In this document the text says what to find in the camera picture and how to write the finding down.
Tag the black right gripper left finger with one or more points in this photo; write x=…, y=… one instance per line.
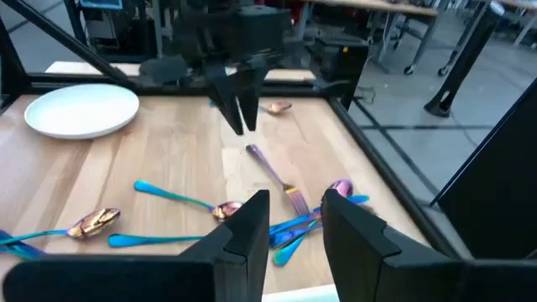
x=126, y=281

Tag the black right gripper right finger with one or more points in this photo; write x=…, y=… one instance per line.
x=419, y=281

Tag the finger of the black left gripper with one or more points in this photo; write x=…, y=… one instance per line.
x=226, y=96
x=251, y=96

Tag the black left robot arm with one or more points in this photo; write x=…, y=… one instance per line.
x=340, y=63

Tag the small copper-bowl iridescent spoon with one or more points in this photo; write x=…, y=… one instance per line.
x=279, y=107

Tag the gold-bowl iridescent spoon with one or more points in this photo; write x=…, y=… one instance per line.
x=94, y=222

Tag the white round plate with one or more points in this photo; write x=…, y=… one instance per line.
x=79, y=111

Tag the iridescent rainbow spoon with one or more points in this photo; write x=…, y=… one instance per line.
x=226, y=209

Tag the black folding partition screen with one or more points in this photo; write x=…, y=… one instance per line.
x=495, y=189

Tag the pink-bowl iridescent spoon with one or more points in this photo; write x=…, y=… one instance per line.
x=342, y=187

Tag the dark blue iridescent cutlery piece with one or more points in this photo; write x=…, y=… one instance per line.
x=289, y=237

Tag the wooden workbench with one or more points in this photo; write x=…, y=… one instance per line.
x=377, y=6

